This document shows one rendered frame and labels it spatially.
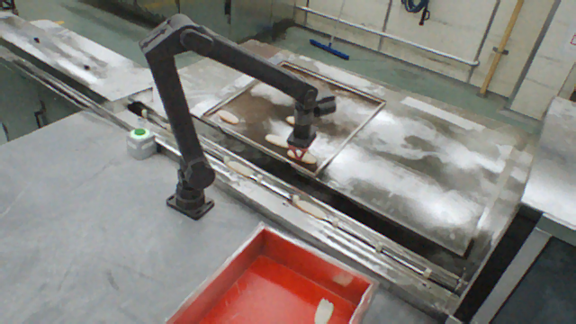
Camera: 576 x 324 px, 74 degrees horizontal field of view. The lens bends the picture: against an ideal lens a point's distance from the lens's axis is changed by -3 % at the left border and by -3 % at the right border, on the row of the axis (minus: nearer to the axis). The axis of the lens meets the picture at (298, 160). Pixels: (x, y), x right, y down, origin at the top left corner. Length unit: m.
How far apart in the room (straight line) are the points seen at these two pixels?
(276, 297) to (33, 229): 0.66
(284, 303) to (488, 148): 0.90
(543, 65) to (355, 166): 3.23
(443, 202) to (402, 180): 0.14
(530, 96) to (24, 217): 4.10
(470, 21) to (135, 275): 4.17
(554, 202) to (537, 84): 3.70
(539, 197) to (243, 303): 0.65
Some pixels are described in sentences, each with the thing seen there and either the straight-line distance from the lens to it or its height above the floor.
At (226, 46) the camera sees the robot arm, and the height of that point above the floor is 1.30.
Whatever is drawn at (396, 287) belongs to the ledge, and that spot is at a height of 0.85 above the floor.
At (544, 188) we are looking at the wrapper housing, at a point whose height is 1.30.
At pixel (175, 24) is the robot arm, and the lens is 0.92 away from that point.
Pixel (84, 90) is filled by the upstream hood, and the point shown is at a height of 0.89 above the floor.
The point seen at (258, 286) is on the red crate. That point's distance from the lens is 1.01.
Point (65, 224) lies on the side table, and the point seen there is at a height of 0.82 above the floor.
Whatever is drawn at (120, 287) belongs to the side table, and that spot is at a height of 0.82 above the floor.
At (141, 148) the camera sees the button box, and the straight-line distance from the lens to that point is 1.37.
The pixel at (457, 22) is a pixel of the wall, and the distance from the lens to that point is 4.68.
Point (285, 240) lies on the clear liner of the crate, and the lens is 0.98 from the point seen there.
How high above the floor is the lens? 1.64
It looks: 35 degrees down
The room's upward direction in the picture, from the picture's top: 9 degrees clockwise
